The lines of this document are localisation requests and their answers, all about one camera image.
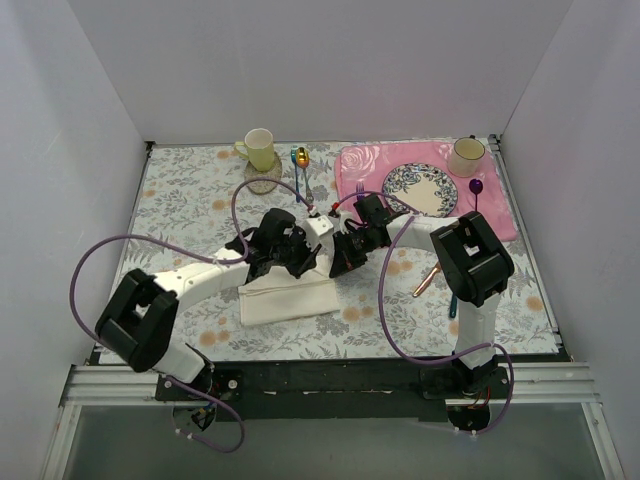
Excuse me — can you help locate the rainbow gold spoon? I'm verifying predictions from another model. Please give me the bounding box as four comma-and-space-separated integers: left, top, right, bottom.
295, 147, 314, 203

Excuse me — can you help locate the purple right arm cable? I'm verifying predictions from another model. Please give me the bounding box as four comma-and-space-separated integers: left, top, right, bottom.
332, 193, 515, 437

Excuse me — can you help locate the purple spoon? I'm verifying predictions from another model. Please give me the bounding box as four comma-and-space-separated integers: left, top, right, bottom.
469, 178, 484, 211

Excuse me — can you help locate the blue floral plate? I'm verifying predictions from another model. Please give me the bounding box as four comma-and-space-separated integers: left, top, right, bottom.
382, 163, 458, 217

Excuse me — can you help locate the pink floral placemat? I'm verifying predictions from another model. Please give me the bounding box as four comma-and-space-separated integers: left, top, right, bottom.
334, 140, 518, 242

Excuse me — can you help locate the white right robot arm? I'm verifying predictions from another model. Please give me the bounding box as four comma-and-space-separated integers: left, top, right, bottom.
330, 194, 515, 399

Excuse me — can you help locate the white cloth napkin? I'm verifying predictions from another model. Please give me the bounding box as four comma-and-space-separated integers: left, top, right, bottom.
238, 267, 340, 327

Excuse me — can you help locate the woven round coaster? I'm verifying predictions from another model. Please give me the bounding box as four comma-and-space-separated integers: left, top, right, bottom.
244, 152, 282, 195

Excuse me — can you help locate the yellow green mug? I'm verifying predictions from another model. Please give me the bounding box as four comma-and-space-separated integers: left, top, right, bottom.
234, 128, 275, 172

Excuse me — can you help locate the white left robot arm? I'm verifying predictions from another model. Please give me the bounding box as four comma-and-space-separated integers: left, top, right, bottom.
95, 208, 334, 400

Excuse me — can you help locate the rose gold knife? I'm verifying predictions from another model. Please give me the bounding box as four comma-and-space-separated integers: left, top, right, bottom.
412, 263, 441, 298

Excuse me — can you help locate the blue fork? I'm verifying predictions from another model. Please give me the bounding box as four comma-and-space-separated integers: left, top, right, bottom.
290, 147, 301, 203

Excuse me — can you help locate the purple fork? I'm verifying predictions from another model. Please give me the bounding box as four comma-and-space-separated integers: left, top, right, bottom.
356, 181, 366, 201

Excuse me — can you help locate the cream enamel mug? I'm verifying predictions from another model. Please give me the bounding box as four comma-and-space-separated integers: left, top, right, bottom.
447, 135, 486, 178

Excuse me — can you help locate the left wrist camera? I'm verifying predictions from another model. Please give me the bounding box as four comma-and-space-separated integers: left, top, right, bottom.
301, 215, 334, 248

